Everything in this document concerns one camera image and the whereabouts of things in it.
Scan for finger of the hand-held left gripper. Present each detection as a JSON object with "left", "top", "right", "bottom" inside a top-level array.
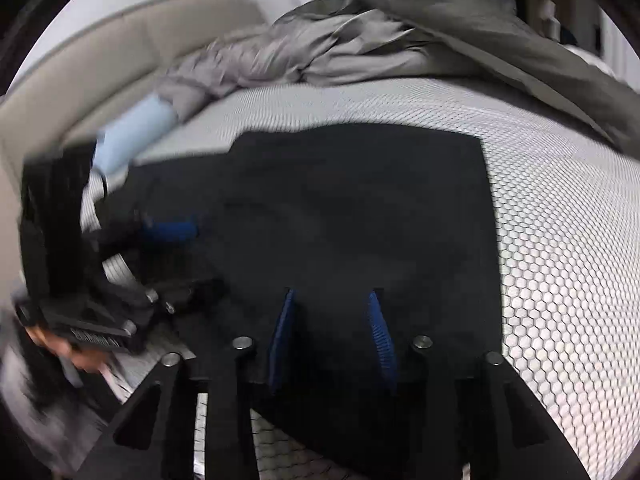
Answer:
[
  {"left": 95, "top": 210, "right": 201, "bottom": 254},
  {"left": 146, "top": 276, "right": 227, "bottom": 317}
]

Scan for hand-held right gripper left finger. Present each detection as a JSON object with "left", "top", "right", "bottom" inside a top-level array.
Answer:
[{"left": 75, "top": 287, "right": 297, "bottom": 480}]

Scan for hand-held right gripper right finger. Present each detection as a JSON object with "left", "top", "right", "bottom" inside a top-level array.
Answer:
[{"left": 368, "top": 289, "right": 593, "bottom": 480}]

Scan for black pants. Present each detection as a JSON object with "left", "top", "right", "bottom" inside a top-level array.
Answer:
[{"left": 87, "top": 124, "right": 503, "bottom": 480}]

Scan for person's left forearm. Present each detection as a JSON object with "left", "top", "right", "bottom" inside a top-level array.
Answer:
[{"left": 0, "top": 305, "right": 126, "bottom": 478}]

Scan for person's left hand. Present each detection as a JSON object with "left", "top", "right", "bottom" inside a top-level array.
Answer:
[{"left": 22, "top": 325, "right": 118, "bottom": 386}]

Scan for light blue bolster pillow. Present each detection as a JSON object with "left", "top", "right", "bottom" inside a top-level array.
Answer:
[{"left": 92, "top": 95, "right": 178, "bottom": 176}]

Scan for beige padded headboard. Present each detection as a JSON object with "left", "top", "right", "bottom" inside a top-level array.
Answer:
[{"left": 0, "top": 0, "right": 268, "bottom": 211}]

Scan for white textured bed mattress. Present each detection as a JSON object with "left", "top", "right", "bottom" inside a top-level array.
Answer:
[{"left": 75, "top": 72, "right": 640, "bottom": 480}]

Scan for light grey duvet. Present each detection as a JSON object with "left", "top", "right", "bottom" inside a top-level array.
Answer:
[{"left": 157, "top": 0, "right": 481, "bottom": 123}]

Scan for dark grey blanket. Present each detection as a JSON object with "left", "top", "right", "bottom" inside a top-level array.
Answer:
[{"left": 340, "top": 0, "right": 640, "bottom": 161}]

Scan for small white object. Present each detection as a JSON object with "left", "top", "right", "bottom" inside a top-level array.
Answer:
[{"left": 540, "top": 0, "right": 559, "bottom": 39}]

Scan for white curtain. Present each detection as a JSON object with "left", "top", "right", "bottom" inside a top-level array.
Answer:
[{"left": 597, "top": 7, "right": 633, "bottom": 78}]

